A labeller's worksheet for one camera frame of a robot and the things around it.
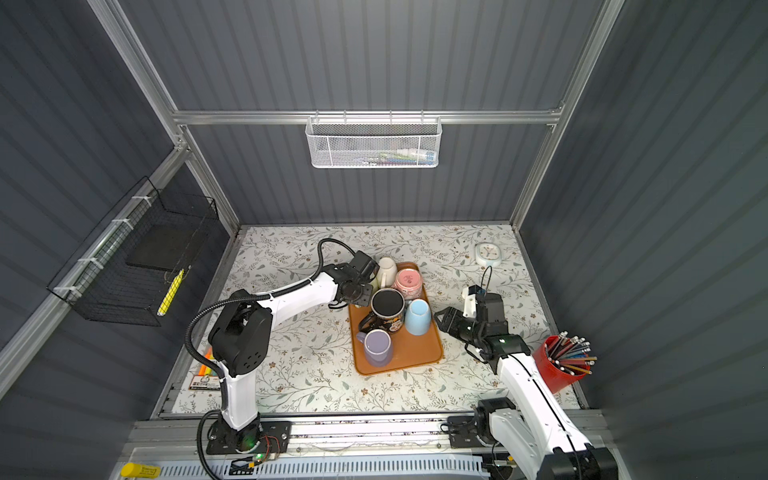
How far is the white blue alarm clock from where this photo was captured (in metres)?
1.08

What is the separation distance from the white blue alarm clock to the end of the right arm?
1.27 ft

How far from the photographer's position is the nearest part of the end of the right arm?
0.58m
